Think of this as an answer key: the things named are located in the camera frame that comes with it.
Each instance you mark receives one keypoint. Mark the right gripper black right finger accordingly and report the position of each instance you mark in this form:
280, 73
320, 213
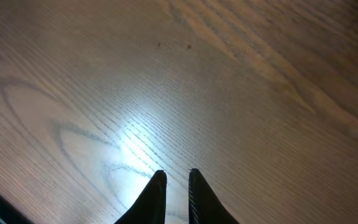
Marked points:
203, 205

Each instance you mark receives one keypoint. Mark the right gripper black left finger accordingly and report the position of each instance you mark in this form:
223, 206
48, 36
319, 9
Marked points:
150, 206

